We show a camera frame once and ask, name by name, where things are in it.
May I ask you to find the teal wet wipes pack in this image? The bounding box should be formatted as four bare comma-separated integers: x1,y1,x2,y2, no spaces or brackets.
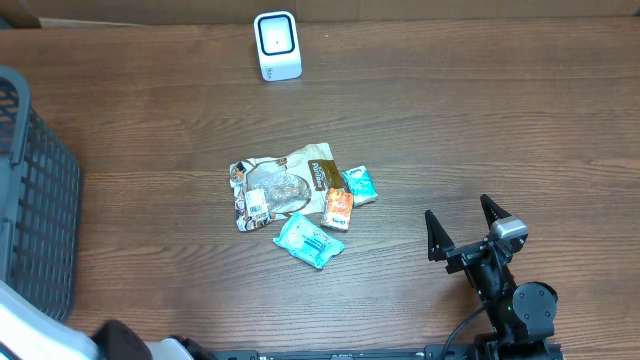
273,213,344,270

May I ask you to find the white barcode scanner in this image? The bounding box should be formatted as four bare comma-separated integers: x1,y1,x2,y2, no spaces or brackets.
253,10,303,82

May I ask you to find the orange tissue pack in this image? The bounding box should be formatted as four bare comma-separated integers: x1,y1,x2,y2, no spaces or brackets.
321,188,354,231

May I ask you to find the beige brown snack pouch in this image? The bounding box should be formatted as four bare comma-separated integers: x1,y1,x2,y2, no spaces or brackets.
229,143,346,232

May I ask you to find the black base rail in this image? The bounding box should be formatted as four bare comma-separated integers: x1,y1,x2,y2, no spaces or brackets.
212,342,565,360

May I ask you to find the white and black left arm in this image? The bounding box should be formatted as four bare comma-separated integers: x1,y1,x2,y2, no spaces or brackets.
1,283,212,360

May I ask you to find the small teal tissue pack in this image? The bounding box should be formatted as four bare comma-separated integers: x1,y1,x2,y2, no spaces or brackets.
342,165,378,207

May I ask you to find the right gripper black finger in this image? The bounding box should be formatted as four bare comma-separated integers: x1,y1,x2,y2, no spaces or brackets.
425,210,455,261
480,194,511,228

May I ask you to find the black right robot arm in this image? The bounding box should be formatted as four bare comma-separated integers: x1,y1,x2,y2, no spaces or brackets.
424,194,564,360

